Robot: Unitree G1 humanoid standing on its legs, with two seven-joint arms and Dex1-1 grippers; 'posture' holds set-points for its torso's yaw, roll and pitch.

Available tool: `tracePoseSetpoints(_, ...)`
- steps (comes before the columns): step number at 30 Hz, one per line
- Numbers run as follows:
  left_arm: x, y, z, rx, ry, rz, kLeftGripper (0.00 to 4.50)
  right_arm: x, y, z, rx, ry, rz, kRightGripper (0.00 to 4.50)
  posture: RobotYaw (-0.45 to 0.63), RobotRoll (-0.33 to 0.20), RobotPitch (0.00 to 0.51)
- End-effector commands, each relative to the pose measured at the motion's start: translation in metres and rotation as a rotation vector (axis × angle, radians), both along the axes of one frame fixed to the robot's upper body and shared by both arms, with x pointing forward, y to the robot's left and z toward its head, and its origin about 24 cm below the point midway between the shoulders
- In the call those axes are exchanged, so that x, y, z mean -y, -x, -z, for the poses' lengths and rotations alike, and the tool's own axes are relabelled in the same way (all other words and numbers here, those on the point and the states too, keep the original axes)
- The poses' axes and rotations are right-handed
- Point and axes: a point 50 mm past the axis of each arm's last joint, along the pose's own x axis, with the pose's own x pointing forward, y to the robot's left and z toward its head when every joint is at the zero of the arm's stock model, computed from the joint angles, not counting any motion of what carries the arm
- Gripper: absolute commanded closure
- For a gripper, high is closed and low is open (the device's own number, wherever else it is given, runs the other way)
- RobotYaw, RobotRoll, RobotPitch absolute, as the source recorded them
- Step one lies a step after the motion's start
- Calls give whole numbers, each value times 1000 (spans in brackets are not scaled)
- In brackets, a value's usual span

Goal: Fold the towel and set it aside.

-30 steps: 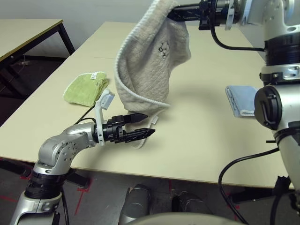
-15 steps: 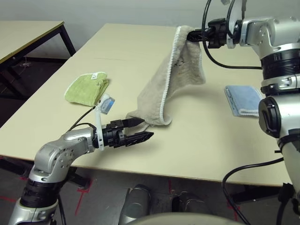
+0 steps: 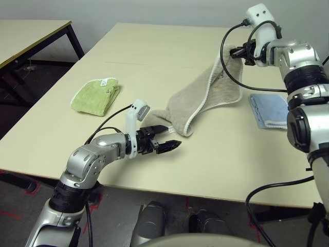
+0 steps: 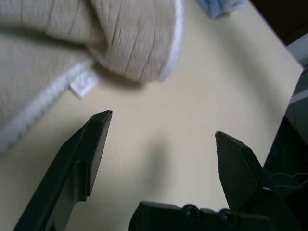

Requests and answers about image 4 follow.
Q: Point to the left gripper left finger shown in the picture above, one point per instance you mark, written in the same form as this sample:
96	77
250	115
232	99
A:
72	168

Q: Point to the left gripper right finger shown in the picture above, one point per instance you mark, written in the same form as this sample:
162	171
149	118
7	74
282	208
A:
238	168

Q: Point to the beige towel with white trim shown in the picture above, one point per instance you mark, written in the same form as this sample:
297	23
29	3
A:
48	48

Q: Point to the blue folded towel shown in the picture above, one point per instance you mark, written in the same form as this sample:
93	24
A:
216	7

